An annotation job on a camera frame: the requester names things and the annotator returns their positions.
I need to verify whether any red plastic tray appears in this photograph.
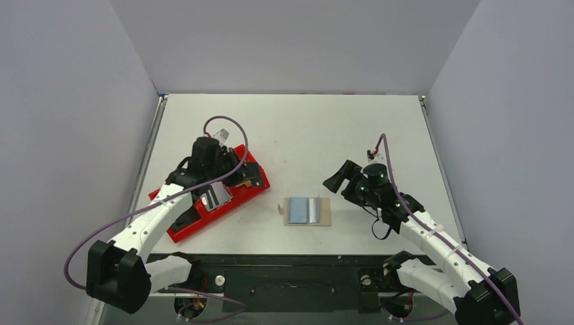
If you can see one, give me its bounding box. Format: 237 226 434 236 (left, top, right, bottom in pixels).
167 152 270 243

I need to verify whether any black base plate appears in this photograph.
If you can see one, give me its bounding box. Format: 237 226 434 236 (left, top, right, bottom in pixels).
174 252 409 313

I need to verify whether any black item in tray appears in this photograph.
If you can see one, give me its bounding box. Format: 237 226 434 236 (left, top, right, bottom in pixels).
171 207 201 232

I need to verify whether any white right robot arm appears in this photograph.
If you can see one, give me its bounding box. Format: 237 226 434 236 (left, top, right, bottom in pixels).
323 160 520 324

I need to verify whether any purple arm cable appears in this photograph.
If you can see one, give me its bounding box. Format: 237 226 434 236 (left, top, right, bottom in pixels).
64 115 250 324
368 133 525 325

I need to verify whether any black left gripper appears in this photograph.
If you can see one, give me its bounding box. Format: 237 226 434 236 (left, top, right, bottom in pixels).
207 148 257 188

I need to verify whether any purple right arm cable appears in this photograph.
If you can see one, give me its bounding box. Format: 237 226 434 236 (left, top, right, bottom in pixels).
368 133 525 325

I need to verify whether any aluminium frame rail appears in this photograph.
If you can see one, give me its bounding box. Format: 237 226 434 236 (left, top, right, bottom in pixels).
84 298 116 325

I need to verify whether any silver striped card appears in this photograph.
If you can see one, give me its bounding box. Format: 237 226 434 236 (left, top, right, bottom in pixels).
200 182 232 212

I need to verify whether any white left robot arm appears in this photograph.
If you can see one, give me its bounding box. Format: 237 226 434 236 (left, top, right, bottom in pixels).
85 136 269 313

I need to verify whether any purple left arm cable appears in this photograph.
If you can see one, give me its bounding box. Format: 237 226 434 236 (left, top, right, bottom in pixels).
64 115 250 324

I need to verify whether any gold card in tray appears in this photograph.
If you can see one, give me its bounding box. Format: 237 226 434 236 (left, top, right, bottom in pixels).
237 180 252 187

